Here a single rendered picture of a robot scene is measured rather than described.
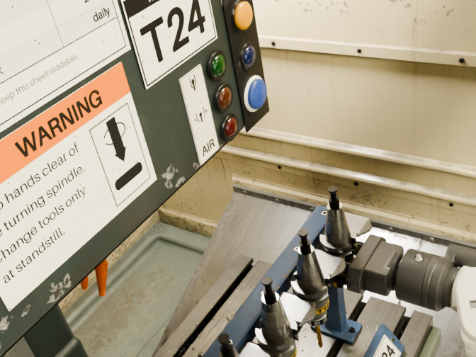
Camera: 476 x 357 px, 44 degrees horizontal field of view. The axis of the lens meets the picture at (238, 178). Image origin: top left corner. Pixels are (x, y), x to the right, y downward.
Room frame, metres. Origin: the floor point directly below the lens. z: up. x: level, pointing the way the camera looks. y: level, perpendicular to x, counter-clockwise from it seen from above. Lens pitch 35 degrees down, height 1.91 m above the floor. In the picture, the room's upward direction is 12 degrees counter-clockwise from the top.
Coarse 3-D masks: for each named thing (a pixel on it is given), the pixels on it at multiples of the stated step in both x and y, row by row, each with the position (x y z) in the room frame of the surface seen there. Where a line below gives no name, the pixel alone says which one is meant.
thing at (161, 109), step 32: (224, 32) 0.50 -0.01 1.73; (128, 64) 0.41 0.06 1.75; (192, 64) 0.46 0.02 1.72; (64, 96) 0.36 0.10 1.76; (160, 96) 0.43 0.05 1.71; (160, 128) 0.42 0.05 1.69; (160, 160) 0.41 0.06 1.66; (192, 160) 0.44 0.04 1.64; (160, 192) 0.40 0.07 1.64; (128, 224) 0.37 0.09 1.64; (96, 256) 0.34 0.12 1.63; (64, 288) 0.32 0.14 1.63; (0, 320) 0.28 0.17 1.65; (32, 320) 0.29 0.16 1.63; (0, 352) 0.27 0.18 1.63
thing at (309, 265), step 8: (312, 248) 0.67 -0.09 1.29; (304, 256) 0.66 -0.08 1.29; (312, 256) 0.66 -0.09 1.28; (304, 264) 0.66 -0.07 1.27; (312, 264) 0.66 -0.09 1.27; (304, 272) 0.66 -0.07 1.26; (312, 272) 0.66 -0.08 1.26; (320, 272) 0.66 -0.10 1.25; (304, 280) 0.66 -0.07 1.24; (312, 280) 0.65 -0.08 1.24; (320, 280) 0.66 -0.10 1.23; (304, 288) 0.66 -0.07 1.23; (312, 288) 0.65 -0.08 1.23
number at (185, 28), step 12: (180, 0) 0.46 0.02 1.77; (192, 0) 0.47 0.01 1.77; (204, 0) 0.48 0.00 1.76; (168, 12) 0.45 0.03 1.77; (180, 12) 0.46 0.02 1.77; (192, 12) 0.47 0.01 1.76; (204, 12) 0.48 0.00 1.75; (168, 24) 0.45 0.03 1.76; (180, 24) 0.46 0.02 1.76; (192, 24) 0.47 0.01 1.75; (204, 24) 0.48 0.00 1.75; (168, 36) 0.44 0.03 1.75; (180, 36) 0.45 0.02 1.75; (192, 36) 0.46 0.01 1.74; (204, 36) 0.48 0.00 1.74; (180, 48) 0.45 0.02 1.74
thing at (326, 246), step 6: (324, 234) 0.77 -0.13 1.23; (354, 234) 0.75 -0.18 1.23; (324, 240) 0.76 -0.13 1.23; (354, 240) 0.75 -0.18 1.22; (324, 246) 0.74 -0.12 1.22; (330, 246) 0.74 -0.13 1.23; (336, 246) 0.73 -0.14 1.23; (342, 246) 0.73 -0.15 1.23; (348, 246) 0.73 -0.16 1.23; (354, 246) 0.75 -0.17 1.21; (330, 252) 0.74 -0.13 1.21; (336, 252) 0.73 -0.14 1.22; (342, 252) 0.73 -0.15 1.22; (348, 252) 0.73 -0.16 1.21
